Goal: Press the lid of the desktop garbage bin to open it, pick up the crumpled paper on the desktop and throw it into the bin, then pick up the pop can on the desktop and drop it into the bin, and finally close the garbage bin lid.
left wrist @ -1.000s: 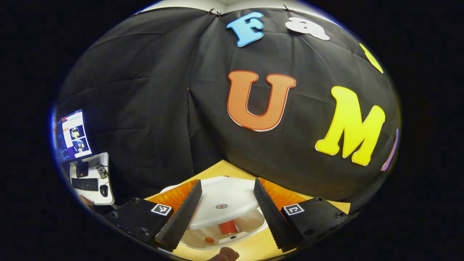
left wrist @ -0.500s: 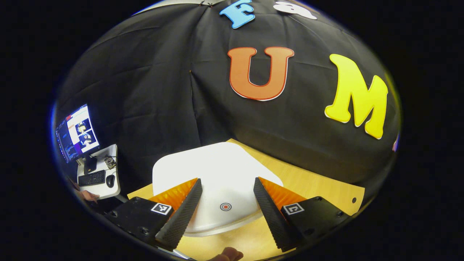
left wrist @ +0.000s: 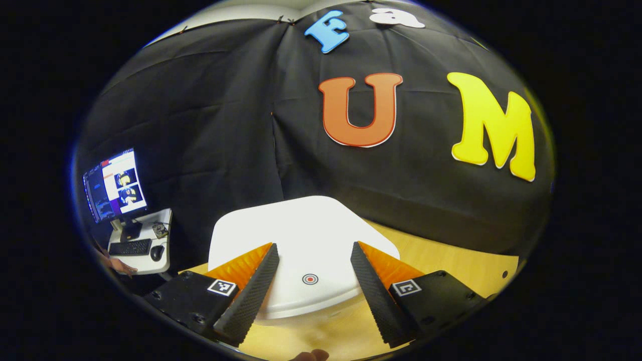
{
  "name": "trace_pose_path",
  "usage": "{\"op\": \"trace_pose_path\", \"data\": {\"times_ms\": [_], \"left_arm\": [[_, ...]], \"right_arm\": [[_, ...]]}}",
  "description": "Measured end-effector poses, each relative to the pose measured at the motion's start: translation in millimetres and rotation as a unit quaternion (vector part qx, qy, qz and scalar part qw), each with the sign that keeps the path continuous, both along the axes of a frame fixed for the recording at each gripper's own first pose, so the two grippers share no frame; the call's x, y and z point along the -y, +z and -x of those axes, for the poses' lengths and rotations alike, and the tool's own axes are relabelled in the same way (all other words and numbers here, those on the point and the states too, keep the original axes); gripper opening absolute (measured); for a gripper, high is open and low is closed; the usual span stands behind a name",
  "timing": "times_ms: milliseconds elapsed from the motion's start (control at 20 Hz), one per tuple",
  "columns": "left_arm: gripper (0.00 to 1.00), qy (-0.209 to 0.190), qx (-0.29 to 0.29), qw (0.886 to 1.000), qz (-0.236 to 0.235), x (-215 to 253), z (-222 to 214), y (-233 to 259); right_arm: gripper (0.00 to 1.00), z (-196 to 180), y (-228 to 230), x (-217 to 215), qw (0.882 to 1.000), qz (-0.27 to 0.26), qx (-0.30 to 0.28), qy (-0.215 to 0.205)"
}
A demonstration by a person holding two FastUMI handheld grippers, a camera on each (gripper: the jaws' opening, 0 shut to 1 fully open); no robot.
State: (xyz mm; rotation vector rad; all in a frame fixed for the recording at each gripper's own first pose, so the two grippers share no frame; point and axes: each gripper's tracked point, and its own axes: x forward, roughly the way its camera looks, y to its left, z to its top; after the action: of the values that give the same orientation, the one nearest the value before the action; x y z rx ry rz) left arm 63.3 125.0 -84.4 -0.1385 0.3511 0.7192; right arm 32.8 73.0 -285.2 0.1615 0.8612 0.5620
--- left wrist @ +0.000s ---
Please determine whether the black backdrop cloth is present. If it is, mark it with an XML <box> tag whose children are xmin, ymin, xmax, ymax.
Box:
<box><xmin>75</xmin><ymin>0</ymin><xmax>555</xmax><ymax>266</ymax></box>

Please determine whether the white side table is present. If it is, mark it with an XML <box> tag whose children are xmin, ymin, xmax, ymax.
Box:
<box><xmin>107</xmin><ymin>209</ymin><xmax>174</xmax><ymax>276</ymax></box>

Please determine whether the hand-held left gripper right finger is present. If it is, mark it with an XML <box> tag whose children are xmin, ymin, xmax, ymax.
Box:
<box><xmin>350</xmin><ymin>241</ymin><xmax>488</xmax><ymax>349</ymax></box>

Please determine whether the computer monitor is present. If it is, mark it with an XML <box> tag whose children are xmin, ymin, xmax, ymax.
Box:
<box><xmin>83</xmin><ymin>148</ymin><xmax>149</xmax><ymax>243</ymax></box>

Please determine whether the wooden desktop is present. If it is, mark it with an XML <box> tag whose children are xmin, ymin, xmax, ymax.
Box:
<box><xmin>193</xmin><ymin>221</ymin><xmax>521</xmax><ymax>361</ymax></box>

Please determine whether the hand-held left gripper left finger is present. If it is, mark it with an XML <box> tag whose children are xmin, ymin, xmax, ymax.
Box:
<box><xmin>144</xmin><ymin>243</ymin><xmax>280</xmax><ymax>348</ymax></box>

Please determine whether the black keyboard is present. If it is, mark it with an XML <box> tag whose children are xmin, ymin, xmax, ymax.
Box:
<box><xmin>108</xmin><ymin>239</ymin><xmax>153</xmax><ymax>257</ymax></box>

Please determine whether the white garbage bin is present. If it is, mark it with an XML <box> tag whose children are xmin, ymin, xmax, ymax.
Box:
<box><xmin>207</xmin><ymin>196</ymin><xmax>401</xmax><ymax>326</ymax></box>

